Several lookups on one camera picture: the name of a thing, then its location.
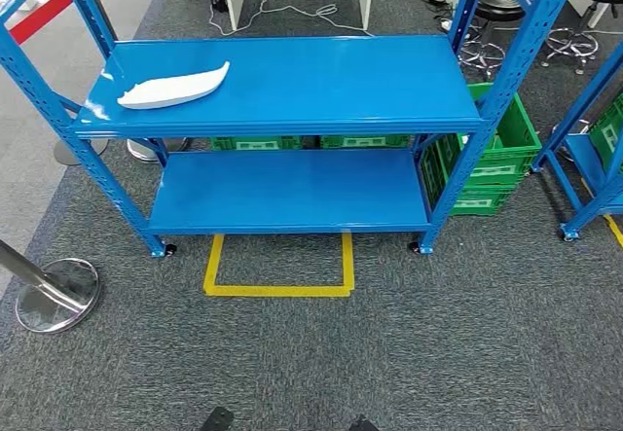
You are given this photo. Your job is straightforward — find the white curved plastic part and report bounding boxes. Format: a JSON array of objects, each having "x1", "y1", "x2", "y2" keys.
[{"x1": 117, "y1": 60, "x2": 230, "y2": 110}]

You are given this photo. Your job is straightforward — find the blue metal shelf rack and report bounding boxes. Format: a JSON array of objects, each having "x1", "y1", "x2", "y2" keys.
[
  {"x1": 0, "y1": 0, "x2": 584, "y2": 259},
  {"x1": 532, "y1": 41, "x2": 623, "y2": 242}
]

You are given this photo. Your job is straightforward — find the green plastic crate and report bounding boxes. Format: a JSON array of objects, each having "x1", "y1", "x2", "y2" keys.
[
  {"x1": 319, "y1": 134, "x2": 412, "y2": 150},
  {"x1": 210, "y1": 135, "x2": 303, "y2": 152},
  {"x1": 449, "y1": 183, "x2": 520, "y2": 217},
  {"x1": 420, "y1": 83, "x2": 543, "y2": 191},
  {"x1": 588, "y1": 92, "x2": 623, "y2": 173}
]

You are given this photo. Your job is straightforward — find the black robot right foot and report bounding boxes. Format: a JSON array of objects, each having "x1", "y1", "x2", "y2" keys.
[{"x1": 347, "y1": 414, "x2": 380, "y2": 431}]

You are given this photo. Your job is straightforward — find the black robot foot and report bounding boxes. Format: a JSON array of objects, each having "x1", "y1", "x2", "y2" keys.
[
  {"x1": 347, "y1": 414, "x2": 380, "y2": 431},
  {"x1": 199, "y1": 407, "x2": 234, "y2": 431}
]

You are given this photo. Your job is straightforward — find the black robot left foot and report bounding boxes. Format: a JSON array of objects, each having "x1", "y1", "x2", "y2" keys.
[{"x1": 199, "y1": 407, "x2": 234, "y2": 431}]

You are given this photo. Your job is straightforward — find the black pole with round base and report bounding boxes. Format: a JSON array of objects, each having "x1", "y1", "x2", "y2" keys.
[{"x1": 53, "y1": 137, "x2": 110, "y2": 166}]

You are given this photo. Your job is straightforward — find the chrome stanchion with round base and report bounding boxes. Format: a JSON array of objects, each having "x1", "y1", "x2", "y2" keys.
[{"x1": 0, "y1": 239, "x2": 101, "y2": 334}]

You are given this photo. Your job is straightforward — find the red barrier belt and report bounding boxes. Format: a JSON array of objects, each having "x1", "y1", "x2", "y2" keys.
[{"x1": 8, "y1": 0, "x2": 74, "y2": 47}]

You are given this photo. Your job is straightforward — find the white cable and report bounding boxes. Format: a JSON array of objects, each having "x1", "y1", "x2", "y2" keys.
[{"x1": 208, "y1": 0, "x2": 375, "y2": 37}]

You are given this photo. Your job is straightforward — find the dark belt stanchion post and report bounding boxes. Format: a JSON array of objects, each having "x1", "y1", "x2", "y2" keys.
[{"x1": 80, "y1": 0, "x2": 191, "y2": 163}]

